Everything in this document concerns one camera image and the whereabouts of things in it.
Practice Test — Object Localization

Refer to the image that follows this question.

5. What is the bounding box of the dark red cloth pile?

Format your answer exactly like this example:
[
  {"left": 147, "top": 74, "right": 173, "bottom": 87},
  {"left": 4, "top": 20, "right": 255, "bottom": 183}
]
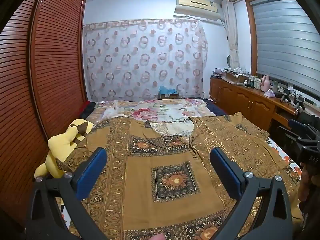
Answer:
[{"left": 80, "top": 101, "right": 97, "bottom": 119}]

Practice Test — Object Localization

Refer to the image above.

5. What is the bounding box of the floral bedsheet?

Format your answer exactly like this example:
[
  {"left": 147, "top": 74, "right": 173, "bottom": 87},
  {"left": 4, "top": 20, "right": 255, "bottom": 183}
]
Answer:
[{"left": 86, "top": 98, "right": 217, "bottom": 130}]

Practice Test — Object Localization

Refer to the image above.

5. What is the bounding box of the cardboard box with blue cloth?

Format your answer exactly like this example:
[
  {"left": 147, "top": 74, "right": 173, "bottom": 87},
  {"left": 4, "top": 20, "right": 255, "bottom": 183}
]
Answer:
[{"left": 158, "top": 85, "right": 180, "bottom": 100}]

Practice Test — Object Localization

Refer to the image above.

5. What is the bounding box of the cream air conditioner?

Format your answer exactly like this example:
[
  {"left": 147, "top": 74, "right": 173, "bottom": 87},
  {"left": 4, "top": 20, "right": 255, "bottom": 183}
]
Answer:
[{"left": 174, "top": 0, "right": 222, "bottom": 21}]

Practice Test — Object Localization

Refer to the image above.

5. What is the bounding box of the beige curtain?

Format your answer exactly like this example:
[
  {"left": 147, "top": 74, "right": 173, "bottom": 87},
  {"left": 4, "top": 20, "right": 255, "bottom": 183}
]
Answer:
[{"left": 221, "top": 0, "right": 240, "bottom": 68}]

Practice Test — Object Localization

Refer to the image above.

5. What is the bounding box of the red-brown louvered wardrobe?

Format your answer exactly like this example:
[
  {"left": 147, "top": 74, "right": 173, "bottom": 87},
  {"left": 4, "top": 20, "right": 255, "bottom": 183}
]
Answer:
[{"left": 0, "top": 0, "right": 88, "bottom": 230}]

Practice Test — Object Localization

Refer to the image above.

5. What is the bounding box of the circle patterned wall cloth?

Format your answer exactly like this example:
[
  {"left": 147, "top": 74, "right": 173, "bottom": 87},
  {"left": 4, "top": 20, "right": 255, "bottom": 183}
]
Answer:
[{"left": 82, "top": 19, "right": 209, "bottom": 102}]

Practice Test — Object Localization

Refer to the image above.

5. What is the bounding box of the yellow plush toy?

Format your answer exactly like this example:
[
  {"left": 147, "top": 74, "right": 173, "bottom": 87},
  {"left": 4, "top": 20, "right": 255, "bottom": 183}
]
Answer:
[{"left": 34, "top": 118, "right": 94, "bottom": 179}]

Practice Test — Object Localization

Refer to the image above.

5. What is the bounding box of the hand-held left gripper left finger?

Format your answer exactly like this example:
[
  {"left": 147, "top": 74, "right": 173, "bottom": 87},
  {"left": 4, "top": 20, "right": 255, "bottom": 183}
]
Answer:
[{"left": 25, "top": 147, "right": 108, "bottom": 240}]

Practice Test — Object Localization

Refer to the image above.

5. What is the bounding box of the cardboard box of papers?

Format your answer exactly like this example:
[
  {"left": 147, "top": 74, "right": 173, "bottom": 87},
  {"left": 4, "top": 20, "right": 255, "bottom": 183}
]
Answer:
[{"left": 224, "top": 71, "right": 248, "bottom": 84}]

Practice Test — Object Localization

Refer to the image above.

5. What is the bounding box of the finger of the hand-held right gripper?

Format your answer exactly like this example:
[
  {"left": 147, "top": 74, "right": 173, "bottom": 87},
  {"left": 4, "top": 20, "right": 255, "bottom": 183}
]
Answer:
[{"left": 278, "top": 119, "right": 320, "bottom": 145}]

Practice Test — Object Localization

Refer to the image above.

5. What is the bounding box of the person's right hand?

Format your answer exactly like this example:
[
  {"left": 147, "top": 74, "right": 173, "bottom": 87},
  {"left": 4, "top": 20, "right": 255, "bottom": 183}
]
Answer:
[{"left": 299, "top": 164, "right": 320, "bottom": 205}]

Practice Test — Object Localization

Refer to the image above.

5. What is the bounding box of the grey window blind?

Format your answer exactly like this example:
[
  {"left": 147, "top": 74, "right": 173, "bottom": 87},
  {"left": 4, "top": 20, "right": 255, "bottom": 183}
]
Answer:
[{"left": 250, "top": 0, "right": 320, "bottom": 88}]

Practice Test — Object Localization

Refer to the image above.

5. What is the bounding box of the orange fruit print sheet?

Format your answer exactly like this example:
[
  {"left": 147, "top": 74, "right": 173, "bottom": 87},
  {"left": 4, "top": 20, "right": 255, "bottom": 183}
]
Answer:
[{"left": 266, "top": 136, "right": 300, "bottom": 178}]

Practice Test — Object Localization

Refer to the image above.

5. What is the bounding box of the wooden sideboard cabinet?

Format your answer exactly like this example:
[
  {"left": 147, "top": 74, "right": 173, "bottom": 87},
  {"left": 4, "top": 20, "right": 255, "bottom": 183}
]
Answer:
[{"left": 209, "top": 76, "right": 308, "bottom": 130}]

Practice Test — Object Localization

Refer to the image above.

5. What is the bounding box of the navy blanket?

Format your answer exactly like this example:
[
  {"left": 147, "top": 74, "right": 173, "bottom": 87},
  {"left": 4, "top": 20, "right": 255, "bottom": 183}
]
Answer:
[{"left": 202, "top": 98, "right": 227, "bottom": 117}]

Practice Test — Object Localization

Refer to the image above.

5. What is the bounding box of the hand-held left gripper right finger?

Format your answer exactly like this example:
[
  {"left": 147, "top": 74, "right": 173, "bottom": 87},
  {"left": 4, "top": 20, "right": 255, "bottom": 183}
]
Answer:
[{"left": 209, "top": 147, "right": 293, "bottom": 240}]

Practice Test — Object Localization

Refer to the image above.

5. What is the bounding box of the brown gold patterned shirt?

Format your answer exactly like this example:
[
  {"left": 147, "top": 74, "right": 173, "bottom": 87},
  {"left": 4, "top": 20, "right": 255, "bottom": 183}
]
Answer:
[{"left": 56, "top": 112, "right": 303, "bottom": 240}]

